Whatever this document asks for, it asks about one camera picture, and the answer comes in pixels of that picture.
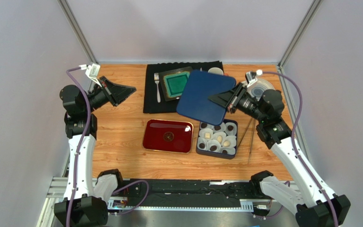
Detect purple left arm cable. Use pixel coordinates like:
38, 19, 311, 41
65, 66, 149, 227

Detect silver fork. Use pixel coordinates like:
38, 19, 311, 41
154, 73, 161, 103

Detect teal square plate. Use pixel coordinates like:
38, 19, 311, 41
158, 67, 193, 101

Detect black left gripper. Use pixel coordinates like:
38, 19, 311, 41
83, 76, 135, 114

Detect white round lid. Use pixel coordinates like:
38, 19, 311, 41
247, 79, 275, 100

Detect white paper cup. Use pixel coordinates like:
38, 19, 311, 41
219, 147, 236, 156
225, 122, 237, 136
199, 122, 214, 131
197, 137, 209, 151
212, 123, 226, 133
221, 136, 237, 148
199, 128, 214, 141
212, 131, 227, 144
208, 140, 222, 153

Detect metal serving tongs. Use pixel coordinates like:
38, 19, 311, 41
237, 118, 256, 164

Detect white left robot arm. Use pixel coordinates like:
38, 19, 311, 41
53, 76, 137, 227

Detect orange ceramic mug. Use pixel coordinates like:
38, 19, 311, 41
208, 67, 224, 75

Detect cream cube chocolate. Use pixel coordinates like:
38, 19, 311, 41
204, 132, 211, 139

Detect dark blue box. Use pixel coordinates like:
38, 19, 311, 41
196, 119, 238, 159

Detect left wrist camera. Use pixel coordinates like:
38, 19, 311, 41
79, 63, 102, 87

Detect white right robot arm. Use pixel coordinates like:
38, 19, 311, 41
209, 83, 351, 227

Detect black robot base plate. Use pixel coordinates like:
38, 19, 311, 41
109, 179, 271, 210

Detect dark blue box lid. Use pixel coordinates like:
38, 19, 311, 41
176, 70, 236, 125

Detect aluminium frame rail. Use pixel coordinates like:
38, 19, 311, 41
36, 176, 341, 227

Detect black cloth placemat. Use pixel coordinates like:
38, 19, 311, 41
143, 61, 223, 114

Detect red lacquer chocolate tray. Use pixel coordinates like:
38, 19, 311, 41
142, 119, 194, 154

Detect white oval chocolate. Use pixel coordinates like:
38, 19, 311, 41
217, 136, 223, 143
223, 141, 231, 147

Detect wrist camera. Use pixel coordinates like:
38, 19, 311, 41
79, 63, 102, 87
245, 70, 263, 89

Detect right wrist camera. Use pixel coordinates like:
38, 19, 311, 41
245, 70, 263, 89

